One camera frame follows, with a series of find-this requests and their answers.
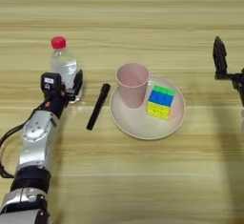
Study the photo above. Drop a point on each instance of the beige round plate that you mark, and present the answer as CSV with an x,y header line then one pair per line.
x,y
136,124

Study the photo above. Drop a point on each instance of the clear bottle with red cap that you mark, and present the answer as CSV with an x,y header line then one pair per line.
x,y
63,64

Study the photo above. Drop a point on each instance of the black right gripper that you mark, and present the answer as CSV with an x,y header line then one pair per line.
x,y
238,81

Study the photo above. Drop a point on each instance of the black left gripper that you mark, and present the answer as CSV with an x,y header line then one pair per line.
x,y
55,105

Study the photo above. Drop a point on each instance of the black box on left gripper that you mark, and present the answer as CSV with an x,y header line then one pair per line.
x,y
50,83

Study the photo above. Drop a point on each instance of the colourful puzzle cube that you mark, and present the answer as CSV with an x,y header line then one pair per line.
x,y
160,102

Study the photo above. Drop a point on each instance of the pink plastic cup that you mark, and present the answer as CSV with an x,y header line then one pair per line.
x,y
132,81

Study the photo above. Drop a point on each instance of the black marker pen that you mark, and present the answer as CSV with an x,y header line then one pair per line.
x,y
97,108

